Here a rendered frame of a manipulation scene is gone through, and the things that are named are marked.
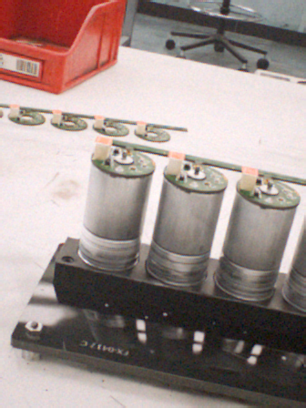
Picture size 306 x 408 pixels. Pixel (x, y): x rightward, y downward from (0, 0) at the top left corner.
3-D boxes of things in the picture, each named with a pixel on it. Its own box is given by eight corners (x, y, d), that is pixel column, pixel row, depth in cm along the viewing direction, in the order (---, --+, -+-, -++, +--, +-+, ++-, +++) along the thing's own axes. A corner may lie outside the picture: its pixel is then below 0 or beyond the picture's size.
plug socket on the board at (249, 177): (260, 193, 26) (263, 178, 26) (237, 188, 26) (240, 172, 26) (260, 185, 27) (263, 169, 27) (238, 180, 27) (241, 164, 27)
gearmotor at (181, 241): (199, 309, 28) (227, 193, 26) (138, 296, 28) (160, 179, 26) (203, 277, 30) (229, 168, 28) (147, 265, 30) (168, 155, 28)
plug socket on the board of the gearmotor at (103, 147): (113, 163, 27) (115, 147, 26) (90, 158, 27) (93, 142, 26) (117, 155, 27) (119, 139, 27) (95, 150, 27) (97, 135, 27)
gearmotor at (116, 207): (129, 294, 28) (151, 177, 26) (69, 280, 28) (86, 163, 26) (138, 263, 30) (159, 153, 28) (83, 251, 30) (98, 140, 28)
